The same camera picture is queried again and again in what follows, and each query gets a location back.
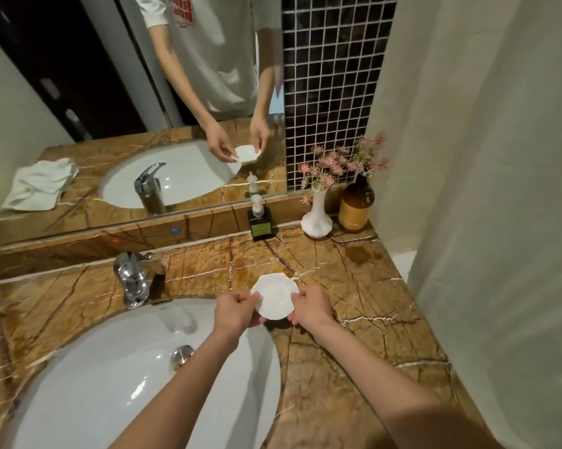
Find white ceramic vase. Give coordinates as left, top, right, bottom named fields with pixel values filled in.
left=301, top=184, right=334, bottom=239

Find dark green pump soap bottle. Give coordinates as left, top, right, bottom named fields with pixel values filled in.
left=248, top=194, right=276, bottom=242

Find chrome faucet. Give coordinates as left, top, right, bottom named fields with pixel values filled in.
left=113, top=251, right=172, bottom=309

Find white ceramic sink basin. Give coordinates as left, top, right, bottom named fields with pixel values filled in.
left=2, top=297, right=282, bottom=449

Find cream shower curtain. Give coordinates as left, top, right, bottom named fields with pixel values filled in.
left=365, top=0, right=562, bottom=449

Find wall mirror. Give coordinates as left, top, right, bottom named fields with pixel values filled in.
left=0, top=0, right=289, bottom=252

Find amber pump bottle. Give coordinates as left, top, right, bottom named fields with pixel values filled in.
left=338, top=173, right=375, bottom=233

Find pink artificial flowers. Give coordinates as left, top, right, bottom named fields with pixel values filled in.
left=297, top=132, right=390, bottom=206

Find small white scalloped dish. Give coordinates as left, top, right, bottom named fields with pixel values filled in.
left=250, top=273, right=300, bottom=321

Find person's left hand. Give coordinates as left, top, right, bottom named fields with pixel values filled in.
left=214, top=291, right=267, bottom=341

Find person's right hand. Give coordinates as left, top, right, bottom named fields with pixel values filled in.
left=288, top=284, right=339, bottom=335

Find chrome sink drain stopper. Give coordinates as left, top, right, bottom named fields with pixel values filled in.
left=170, top=345, right=196, bottom=370

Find person's left forearm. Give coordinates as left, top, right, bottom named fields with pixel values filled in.
left=107, top=322, right=272, bottom=449

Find person's right forearm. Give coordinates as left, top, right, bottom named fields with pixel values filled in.
left=309, top=318, right=502, bottom=449

